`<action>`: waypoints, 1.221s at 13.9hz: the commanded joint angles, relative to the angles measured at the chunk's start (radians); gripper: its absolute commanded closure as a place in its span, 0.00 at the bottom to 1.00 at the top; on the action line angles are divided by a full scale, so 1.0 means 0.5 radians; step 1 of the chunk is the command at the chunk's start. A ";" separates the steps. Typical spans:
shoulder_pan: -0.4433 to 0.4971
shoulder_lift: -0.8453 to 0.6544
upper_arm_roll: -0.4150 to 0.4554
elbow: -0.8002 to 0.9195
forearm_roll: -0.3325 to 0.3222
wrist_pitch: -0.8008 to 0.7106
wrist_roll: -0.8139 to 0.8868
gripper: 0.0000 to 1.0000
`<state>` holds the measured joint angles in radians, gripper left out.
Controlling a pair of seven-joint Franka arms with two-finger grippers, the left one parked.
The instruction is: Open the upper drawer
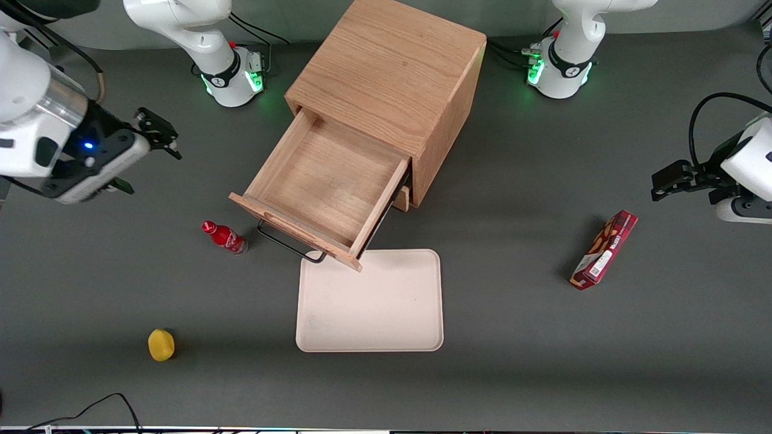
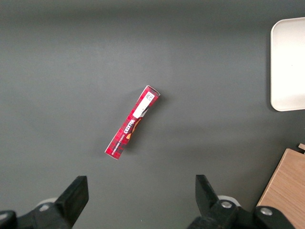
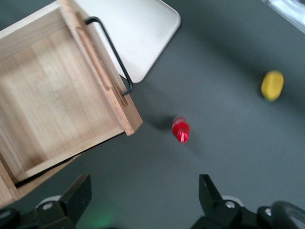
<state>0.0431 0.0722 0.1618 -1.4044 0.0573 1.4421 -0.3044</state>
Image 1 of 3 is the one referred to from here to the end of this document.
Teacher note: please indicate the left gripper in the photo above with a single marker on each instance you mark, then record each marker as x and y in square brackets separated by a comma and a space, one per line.
[710, 176]

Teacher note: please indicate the wooden drawer cabinet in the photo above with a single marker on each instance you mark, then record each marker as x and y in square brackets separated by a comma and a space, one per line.
[392, 66]

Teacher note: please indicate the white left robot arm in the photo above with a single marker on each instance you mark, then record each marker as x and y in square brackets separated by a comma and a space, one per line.
[573, 54]

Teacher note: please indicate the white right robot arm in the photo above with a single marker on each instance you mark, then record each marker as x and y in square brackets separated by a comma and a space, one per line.
[193, 30]

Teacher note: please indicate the red cookie box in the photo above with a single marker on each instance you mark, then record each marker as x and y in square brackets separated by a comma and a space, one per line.
[605, 248]

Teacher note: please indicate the yellow lemon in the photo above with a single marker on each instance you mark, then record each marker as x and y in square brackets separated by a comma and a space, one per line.
[161, 345]

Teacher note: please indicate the red cola bottle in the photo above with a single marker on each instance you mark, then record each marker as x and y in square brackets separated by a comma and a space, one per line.
[226, 238]

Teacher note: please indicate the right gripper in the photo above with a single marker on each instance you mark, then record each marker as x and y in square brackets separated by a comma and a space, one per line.
[106, 129]

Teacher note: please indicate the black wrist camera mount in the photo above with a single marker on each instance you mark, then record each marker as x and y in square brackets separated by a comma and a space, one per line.
[102, 129]

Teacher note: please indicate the beige plastic tray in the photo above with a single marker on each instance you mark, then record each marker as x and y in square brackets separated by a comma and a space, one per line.
[374, 301]

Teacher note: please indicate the wooden drawer with worn notch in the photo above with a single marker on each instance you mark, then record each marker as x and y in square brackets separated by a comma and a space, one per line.
[325, 181]

